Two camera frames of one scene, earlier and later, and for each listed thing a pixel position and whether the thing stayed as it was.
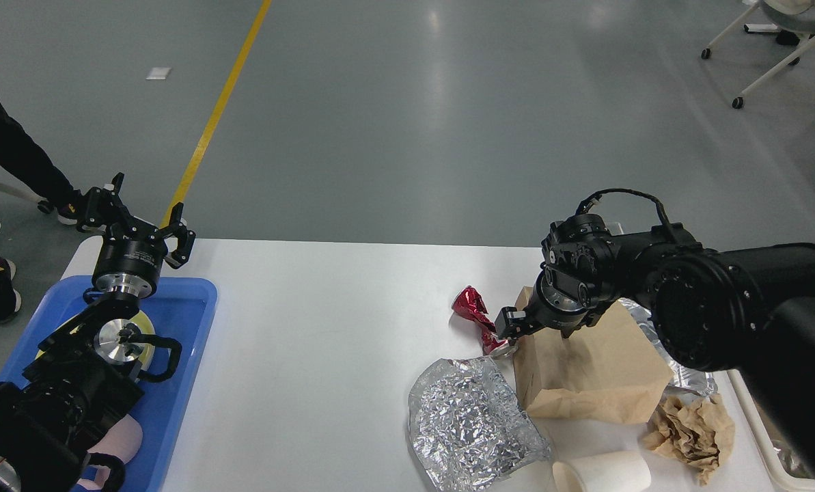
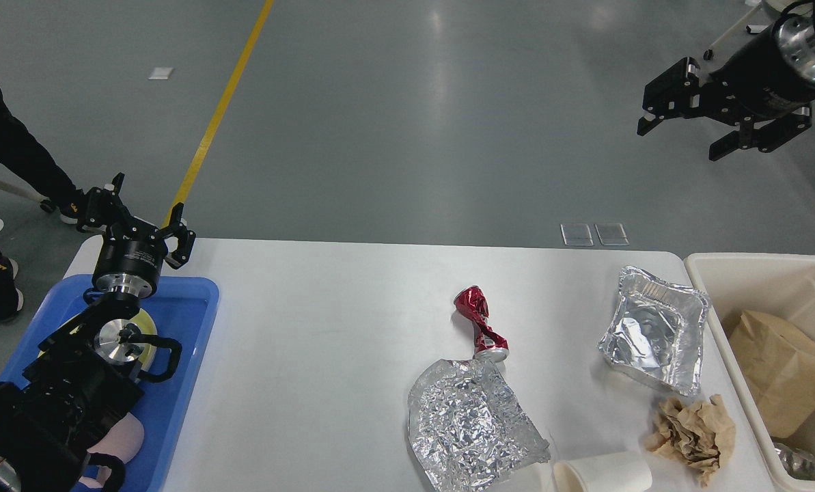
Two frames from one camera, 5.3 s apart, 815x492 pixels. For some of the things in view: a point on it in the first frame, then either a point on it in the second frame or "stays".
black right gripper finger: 510,323 to 764,138
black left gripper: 130,255 stays
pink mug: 121,443 stays
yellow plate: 146,328 stays
